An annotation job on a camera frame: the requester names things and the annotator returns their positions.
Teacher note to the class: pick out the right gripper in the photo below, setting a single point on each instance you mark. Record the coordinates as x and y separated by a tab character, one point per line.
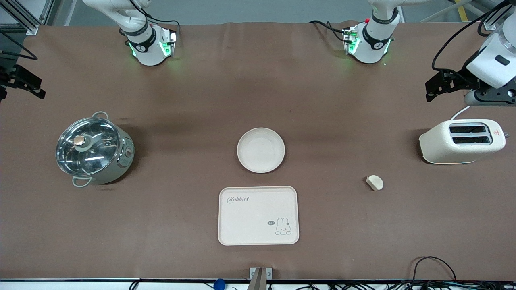
12	75

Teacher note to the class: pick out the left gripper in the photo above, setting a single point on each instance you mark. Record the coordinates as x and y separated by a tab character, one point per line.
458	79

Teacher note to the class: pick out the small white steamed bun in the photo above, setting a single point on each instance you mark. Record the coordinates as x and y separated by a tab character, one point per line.
375	183

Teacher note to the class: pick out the round cream plate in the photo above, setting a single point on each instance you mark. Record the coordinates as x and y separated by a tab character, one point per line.
261	150

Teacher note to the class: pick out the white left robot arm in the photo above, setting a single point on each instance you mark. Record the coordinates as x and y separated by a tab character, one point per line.
373	44

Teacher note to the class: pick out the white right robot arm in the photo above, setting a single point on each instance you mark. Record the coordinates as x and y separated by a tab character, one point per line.
147	44

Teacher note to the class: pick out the cream rabbit print tray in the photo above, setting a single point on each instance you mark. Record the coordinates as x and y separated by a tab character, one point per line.
258	219

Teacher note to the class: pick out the cream two-slot toaster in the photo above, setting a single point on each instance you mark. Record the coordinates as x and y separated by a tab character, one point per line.
439	147

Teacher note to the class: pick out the glass pot lid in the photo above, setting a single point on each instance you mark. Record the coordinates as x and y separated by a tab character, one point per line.
86	147

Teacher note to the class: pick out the steel pot with glass lid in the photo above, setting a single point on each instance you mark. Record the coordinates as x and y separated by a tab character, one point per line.
121	161

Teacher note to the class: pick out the blue round knob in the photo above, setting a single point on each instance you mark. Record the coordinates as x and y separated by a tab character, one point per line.
219	284

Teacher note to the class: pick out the aluminium frame profile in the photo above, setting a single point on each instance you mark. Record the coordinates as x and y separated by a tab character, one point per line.
28	22
494	20

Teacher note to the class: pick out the grey metal bracket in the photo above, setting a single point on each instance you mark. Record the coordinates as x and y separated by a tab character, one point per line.
260	278

